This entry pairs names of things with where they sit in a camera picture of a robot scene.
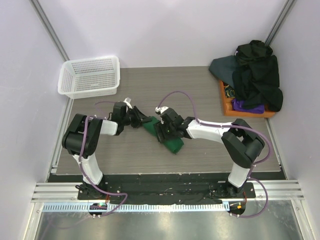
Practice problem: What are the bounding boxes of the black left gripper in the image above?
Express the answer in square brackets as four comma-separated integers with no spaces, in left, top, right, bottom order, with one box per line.
[121,106,151,129]

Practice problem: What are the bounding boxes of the green t shirt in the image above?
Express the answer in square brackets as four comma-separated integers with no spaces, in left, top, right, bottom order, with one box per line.
[142,116,184,154]

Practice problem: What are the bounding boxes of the white plastic basket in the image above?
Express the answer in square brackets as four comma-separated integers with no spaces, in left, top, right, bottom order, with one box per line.
[57,55,121,100]

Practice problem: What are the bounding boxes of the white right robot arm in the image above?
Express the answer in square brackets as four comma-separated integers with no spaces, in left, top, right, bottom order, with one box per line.
[154,106,265,198]

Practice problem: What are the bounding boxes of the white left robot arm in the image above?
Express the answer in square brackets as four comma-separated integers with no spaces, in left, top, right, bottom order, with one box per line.
[61,100,152,200]

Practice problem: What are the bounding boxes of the orange tray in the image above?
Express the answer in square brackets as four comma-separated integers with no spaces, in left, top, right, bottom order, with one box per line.
[218,79,277,117]

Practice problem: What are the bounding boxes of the patterned cloth in tray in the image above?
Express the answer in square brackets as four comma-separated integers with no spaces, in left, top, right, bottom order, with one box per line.
[223,85,236,99]

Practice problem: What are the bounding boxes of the purple t shirt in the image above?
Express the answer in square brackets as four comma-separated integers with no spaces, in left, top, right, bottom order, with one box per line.
[231,98,265,114]

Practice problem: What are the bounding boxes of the dark teal t shirt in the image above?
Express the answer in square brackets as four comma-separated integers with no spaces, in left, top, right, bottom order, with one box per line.
[208,55,239,88]

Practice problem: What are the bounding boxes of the black t shirt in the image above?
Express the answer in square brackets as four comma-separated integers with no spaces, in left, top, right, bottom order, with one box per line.
[232,40,284,112]

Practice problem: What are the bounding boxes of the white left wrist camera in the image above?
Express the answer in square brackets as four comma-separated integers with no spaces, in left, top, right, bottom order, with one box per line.
[123,97,133,109]

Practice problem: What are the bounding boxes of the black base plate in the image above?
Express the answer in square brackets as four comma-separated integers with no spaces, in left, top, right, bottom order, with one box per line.
[47,171,257,205]

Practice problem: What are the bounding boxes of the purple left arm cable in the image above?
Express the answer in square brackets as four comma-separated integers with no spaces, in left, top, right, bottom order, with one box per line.
[78,100,129,218]

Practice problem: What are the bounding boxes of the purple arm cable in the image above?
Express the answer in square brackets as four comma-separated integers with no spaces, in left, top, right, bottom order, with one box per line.
[78,100,129,218]
[158,90,273,220]

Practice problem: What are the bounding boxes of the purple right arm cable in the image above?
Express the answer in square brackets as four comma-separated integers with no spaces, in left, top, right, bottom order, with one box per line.
[158,90,273,220]

